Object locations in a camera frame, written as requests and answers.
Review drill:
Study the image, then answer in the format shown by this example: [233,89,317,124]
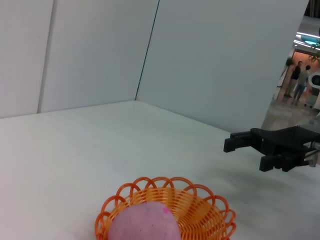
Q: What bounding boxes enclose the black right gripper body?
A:
[250,126,320,156]

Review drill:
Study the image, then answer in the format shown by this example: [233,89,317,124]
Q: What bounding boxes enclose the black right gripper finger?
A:
[223,130,265,153]
[259,152,308,173]

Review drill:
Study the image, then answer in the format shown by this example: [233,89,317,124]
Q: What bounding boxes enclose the orange woven plastic basket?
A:
[94,176,237,240]

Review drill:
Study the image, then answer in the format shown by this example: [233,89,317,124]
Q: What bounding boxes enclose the pink plush peach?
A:
[107,202,181,240]

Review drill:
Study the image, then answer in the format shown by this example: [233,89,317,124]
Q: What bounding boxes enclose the person in grey shirt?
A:
[291,65,312,106]

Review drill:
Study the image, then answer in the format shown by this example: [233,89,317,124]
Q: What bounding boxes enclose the person in black shirt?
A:
[284,61,302,98]

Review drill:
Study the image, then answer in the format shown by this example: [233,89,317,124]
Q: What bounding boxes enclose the plant on white column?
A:
[276,56,294,88]

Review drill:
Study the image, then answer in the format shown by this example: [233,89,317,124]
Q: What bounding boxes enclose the ceiling light strips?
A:
[294,31,320,48]

